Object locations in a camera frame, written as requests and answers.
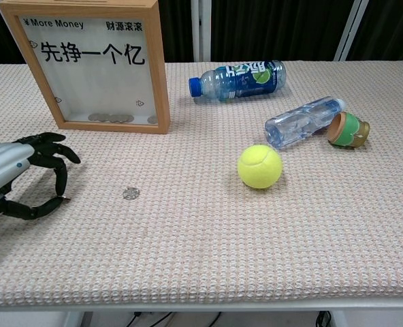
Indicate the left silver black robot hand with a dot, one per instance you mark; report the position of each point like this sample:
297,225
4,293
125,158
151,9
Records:
4,167

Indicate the plain silver coin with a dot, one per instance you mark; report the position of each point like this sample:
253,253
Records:
65,198

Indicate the patterned silver coin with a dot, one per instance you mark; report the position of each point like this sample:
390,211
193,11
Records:
131,193

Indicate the beige woven table cloth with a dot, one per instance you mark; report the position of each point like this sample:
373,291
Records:
201,238

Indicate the blue label drink bottle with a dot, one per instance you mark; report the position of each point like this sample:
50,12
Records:
242,81

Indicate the yellow tennis ball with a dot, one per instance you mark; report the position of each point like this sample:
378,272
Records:
260,166

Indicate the clear plastic water bottle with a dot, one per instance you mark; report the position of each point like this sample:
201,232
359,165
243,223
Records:
297,124

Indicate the green orange toy cup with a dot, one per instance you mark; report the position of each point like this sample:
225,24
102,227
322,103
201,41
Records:
349,131

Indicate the wooden coin box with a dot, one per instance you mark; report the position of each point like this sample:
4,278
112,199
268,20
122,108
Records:
160,68

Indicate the white frame post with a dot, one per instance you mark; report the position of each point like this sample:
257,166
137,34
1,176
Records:
348,30
201,30

